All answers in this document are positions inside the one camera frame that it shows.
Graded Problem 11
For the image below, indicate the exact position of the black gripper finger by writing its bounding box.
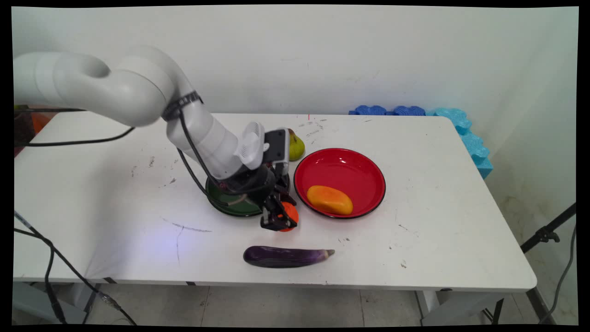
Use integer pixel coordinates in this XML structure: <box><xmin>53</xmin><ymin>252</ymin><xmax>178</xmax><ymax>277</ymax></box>
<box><xmin>276</xmin><ymin>185</ymin><xmax>298</xmax><ymax>213</ymax></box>
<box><xmin>260</xmin><ymin>196</ymin><xmax>290</xmax><ymax>232</ymax></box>

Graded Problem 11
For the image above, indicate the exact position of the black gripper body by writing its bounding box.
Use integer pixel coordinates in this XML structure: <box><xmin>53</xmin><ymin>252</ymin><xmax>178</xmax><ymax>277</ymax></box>
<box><xmin>226</xmin><ymin>162</ymin><xmax>291</xmax><ymax>213</ymax></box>

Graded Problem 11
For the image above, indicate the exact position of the orange persimmon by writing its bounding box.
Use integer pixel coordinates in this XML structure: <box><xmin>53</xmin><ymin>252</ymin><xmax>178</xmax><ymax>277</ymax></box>
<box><xmin>278</xmin><ymin>202</ymin><xmax>300</xmax><ymax>232</ymax></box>

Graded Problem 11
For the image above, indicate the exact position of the dark green plate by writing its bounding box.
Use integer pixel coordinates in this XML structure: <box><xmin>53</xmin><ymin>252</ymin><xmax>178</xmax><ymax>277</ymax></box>
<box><xmin>205</xmin><ymin>174</ymin><xmax>291</xmax><ymax>218</ymax></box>

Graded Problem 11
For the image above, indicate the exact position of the purple eggplant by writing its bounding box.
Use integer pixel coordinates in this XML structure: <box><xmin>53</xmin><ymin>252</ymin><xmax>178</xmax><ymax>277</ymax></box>
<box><xmin>243</xmin><ymin>245</ymin><xmax>336</xmax><ymax>269</ymax></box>

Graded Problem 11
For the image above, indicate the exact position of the orange yellow mango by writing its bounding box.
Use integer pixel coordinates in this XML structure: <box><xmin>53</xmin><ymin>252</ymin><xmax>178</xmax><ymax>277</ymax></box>
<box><xmin>307</xmin><ymin>185</ymin><xmax>354</xmax><ymax>216</ymax></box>

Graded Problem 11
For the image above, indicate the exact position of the green pear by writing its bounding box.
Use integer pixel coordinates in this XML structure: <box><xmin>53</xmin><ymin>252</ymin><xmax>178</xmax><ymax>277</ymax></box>
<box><xmin>288</xmin><ymin>129</ymin><xmax>306</xmax><ymax>162</ymax></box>

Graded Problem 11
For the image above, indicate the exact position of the red plate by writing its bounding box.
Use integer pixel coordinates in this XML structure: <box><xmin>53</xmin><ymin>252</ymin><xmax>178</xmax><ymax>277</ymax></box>
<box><xmin>294</xmin><ymin>148</ymin><xmax>387</xmax><ymax>219</ymax></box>

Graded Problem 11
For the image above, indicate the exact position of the dark blue foam mat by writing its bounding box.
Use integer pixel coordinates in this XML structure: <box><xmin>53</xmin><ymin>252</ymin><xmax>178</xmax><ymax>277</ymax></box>
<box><xmin>391</xmin><ymin>106</ymin><xmax>427</xmax><ymax>117</ymax></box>
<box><xmin>349</xmin><ymin>105</ymin><xmax>389</xmax><ymax>116</ymax></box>

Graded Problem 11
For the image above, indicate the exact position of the light blue foam mat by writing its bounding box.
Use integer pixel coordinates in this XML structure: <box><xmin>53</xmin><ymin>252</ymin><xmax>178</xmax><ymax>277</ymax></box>
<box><xmin>426</xmin><ymin>107</ymin><xmax>494</xmax><ymax>180</ymax></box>

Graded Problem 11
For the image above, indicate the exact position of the orange object behind table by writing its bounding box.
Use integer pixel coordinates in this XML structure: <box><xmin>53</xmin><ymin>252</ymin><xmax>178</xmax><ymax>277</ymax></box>
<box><xmin>31</xmin><ymin>111</ymin><xmax>52</xmax><ymax>135</ymax></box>

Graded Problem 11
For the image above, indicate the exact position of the dark bottle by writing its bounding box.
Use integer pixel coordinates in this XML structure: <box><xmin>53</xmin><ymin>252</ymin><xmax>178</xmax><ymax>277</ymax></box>
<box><xmin>13</xmin><ymin>105</ymin><xmax>36</xmax><ymax>149</ymax></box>

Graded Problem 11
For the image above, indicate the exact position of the black tripod stand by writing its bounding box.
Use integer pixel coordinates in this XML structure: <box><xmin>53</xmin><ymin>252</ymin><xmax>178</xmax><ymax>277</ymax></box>
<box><xmin>520</xmin><ymin>203</ymin><xmax>577</xmax><ymax>324</ymax></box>

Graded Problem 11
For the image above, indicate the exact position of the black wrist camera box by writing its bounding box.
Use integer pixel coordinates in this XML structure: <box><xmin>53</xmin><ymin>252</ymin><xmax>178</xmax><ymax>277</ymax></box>
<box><xmin>262</xmin><ymin>129</ymin><xmax>291</xmax><ymax>178</ymax></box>

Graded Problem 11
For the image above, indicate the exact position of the black floor cable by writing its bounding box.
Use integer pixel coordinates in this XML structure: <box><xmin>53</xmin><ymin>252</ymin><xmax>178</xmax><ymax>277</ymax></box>
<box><xmin>14</xmin><ymin>210</ymin><xmax>138</xmax><ymax>326</ymax></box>
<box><xmin>14</xmin><ymin>228</ymin><xmax>67</xmax><ymax>324</ymax></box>

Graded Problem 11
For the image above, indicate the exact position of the grey table leg frame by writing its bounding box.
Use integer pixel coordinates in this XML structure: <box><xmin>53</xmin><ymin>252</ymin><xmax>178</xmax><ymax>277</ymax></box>
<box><xmin>416</xmin><ymin>290</ymin><xmax>505</xmax><ymax>326</ymax></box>
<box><xmin>13</xmin><ymin>281</ymin><xmax>100</xmax><ymax>325</ymax></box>

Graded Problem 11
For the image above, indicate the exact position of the grey hanging cable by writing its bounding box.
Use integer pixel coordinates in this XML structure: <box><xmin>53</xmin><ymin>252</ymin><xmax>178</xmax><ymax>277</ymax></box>
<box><xmin>538</xmin><ymin>225</ymin><xmax>578</xmax><ymax>324</ymax></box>

